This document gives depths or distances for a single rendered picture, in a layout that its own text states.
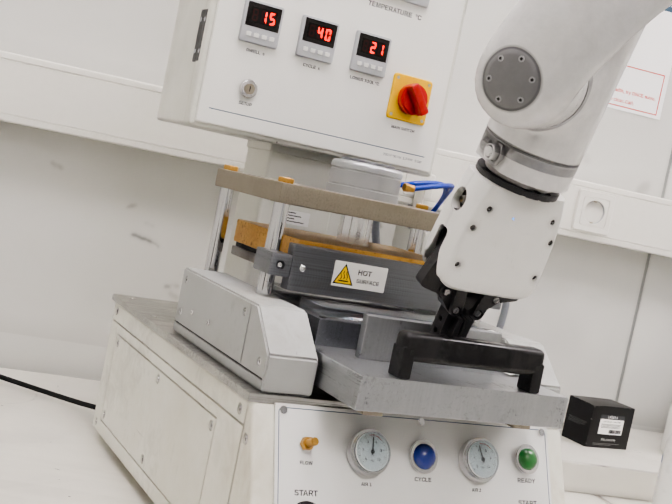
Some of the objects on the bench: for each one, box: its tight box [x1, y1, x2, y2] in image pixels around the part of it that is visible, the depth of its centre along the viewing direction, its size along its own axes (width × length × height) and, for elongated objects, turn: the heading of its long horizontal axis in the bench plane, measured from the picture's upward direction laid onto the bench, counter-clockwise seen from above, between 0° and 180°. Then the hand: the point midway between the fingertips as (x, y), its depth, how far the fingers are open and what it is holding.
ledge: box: [559, 419, 663, 502], centre depth 167 cm, size 30×84×4 cm, turn 34°
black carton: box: [561, 395, 635, 450], centre depth 166 cm, size 6×9×7 cm
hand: (449, 329), depth 93 cm, fingers closed, pressing on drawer
